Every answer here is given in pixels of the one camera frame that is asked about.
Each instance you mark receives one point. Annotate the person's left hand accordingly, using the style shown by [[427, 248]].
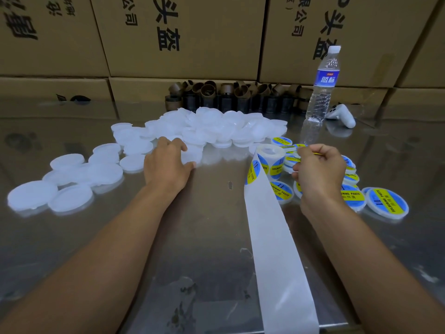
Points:
[[167, 170]]

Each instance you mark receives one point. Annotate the person's right hand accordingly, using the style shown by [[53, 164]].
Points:
[[320, 177]]

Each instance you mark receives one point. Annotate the pile of white plastic lids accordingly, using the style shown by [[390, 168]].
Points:
[[208, 125]]

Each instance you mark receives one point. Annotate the sticker roll with backing strip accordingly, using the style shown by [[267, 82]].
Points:
[[278, 267]]

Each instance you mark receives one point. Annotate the person's left forearm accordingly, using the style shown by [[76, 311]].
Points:
[[83, 274]]

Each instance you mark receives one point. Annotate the person's right forearm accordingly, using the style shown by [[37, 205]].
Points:
[[379, 274]]

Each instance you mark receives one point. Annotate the white handheld controller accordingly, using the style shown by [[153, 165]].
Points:
[[341, 116]]

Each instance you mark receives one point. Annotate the row of dark cardboard tubes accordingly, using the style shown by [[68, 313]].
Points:
[[215, 97]]

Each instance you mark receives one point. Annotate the clear plastic water bottle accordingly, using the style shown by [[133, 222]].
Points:
[[322, 87]]

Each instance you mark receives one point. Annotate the stack of brown cardboard boxes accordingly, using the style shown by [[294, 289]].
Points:
[[184, 34]]

